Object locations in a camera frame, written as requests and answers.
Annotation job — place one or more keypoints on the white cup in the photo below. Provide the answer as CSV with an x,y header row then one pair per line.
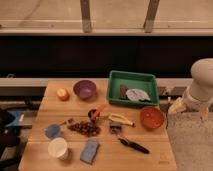
x,y
58,148

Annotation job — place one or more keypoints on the small grey metal block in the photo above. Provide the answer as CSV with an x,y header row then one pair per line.
x,y
115,127

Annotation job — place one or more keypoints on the dark brown block in tray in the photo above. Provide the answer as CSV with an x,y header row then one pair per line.
x,y
123,90

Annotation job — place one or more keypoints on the black handled knife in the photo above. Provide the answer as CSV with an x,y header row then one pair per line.
x,y
134,145

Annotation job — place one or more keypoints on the dark red grape bunch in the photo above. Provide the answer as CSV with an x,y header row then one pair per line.
x,y
85,128

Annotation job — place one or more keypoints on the grey cloth in tray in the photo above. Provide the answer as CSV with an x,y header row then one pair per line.
x,y
137,95

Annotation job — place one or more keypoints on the orange scoop with dark cup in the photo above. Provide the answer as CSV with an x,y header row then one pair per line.
x,y
94,113

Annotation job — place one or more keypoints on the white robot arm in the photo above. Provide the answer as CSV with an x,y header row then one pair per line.
x,y
199,95

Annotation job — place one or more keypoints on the yellow banana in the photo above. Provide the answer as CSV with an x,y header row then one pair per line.
x,y
121,119

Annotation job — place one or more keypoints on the yellow-white gripper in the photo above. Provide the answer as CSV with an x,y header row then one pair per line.
x,y
177,107

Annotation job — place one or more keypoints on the blue sponge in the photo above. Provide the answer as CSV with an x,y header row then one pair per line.
x,y
89,152

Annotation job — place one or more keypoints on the red-yellow apple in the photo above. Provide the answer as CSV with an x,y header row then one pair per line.
x,y
63,94

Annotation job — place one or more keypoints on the red-orange bowl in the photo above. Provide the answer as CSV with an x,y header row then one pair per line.
x,y
151,117

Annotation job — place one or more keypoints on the blue measuring cup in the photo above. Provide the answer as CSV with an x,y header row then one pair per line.
x,y
53,131

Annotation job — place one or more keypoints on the purple bowl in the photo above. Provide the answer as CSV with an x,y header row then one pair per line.
x,y
85,89

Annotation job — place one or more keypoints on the green plastic tray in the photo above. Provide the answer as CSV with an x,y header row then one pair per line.
x,y
132,80

